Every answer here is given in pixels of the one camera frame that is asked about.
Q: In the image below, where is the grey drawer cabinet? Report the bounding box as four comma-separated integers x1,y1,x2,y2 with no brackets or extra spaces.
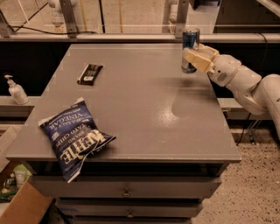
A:
8,44,241,224

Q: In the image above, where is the metal railing frame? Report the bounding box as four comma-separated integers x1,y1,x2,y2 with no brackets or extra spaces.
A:
0,0,280,43

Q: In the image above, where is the blue silver redbull can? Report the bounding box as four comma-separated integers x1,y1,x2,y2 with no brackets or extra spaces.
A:
181,28,200,74

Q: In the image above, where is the cardboard box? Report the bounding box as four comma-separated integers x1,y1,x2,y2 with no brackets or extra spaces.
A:
0,177,53,224

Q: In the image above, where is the blue kettle chips bag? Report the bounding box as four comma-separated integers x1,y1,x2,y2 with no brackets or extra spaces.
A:
38,97,116,183

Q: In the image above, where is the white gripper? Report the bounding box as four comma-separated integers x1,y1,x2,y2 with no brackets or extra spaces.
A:
183,44,242,87

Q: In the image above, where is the dark brown snack bar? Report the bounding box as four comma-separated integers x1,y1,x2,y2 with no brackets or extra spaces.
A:
77,64,102,86

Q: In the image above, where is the white pump bottle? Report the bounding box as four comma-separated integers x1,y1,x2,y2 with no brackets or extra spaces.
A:
4,74,29,105

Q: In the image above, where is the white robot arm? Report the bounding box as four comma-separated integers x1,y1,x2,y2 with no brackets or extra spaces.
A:
182,44,280,135

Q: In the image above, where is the black cable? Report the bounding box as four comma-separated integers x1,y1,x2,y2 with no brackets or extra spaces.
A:
8,2,99,36

